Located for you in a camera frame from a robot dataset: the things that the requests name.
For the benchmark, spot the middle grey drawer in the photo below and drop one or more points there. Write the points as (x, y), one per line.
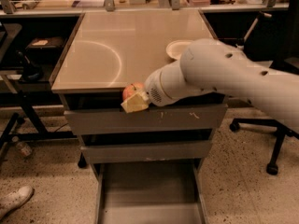
(147, 152)

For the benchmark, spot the top grey drawer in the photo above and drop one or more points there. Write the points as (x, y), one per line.
(168, 118)

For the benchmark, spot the black handheld device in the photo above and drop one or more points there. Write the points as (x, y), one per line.
(30, 71)

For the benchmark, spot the open bottom grey drawer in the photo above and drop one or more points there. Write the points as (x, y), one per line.
(154, 192)

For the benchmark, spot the red apple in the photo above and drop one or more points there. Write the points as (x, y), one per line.
(132, 89)

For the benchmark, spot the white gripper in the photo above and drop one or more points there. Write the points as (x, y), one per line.
(153, 86)

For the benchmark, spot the plastic water bottle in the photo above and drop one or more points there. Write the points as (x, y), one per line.
(22, 146)

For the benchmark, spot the black office chair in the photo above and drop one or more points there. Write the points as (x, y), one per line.
(285, 117)

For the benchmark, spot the black desk frame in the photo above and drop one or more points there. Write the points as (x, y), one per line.
(31, 113)

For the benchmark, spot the grey drawer cabinet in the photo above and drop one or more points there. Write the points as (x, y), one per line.
(110, 50)

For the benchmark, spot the white shoe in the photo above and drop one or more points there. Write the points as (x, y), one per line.
(15, 199)

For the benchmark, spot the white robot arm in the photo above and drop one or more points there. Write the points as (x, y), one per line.
(208, 65)

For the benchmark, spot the black box on shelf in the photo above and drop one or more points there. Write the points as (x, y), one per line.
(45, 50)

